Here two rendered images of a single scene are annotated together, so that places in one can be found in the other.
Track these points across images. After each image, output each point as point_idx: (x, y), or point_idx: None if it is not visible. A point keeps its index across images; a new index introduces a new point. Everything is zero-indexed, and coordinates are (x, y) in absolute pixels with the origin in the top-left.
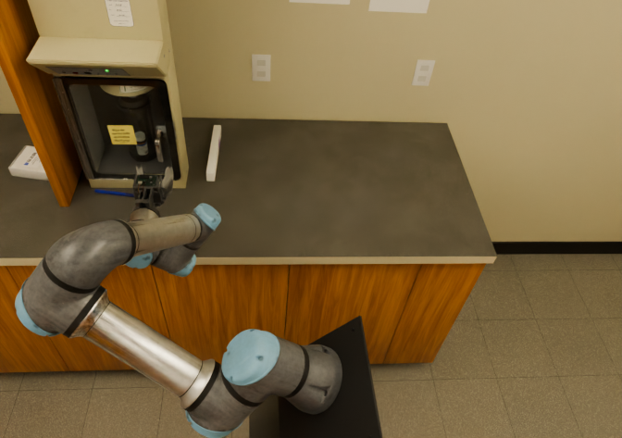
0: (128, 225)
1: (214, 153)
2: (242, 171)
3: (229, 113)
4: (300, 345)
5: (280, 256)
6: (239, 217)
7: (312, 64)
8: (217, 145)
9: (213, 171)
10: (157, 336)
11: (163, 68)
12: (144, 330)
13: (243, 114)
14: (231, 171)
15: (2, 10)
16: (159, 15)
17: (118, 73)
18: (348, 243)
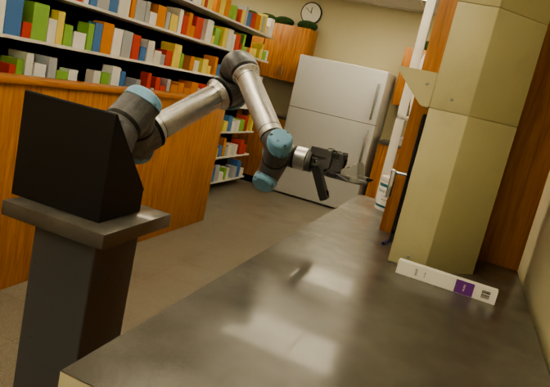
0: (249, 63)
1: (436, 271)
2: (408, 288)
3: (545, 324)
4: (128, 116)
5: (259, 254)
6: (330, 261)
7: None
8: (452, 277)
9: (401, 260)
10: (187, 103)
11: (414, 87)
12: (194, 98)
13: (547, 334)
14: (410, 284)
15: (440, 56)
16: (445, 48)
17: None
18: (241, 285)
